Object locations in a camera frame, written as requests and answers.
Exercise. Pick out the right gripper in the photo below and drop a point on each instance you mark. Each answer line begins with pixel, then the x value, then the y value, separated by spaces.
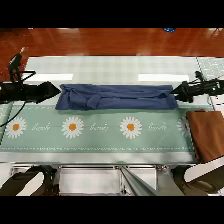
pixel 183 91

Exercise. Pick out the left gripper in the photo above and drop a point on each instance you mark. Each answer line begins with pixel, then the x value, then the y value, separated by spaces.
pixel 46 91

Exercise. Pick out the navy blue T-shirt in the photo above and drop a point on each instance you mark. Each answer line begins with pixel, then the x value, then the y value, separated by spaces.
pixel 116 97

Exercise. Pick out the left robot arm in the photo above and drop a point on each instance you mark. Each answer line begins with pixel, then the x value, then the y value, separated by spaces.
pixel 13 91

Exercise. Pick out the brown garment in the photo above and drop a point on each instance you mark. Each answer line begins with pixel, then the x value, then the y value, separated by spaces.
pixel 206 135

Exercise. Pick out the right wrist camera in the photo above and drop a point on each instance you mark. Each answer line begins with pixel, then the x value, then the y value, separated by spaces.
pixel 200 77

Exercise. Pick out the silver frame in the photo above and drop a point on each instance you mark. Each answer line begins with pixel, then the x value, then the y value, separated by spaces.
pixel 139 186

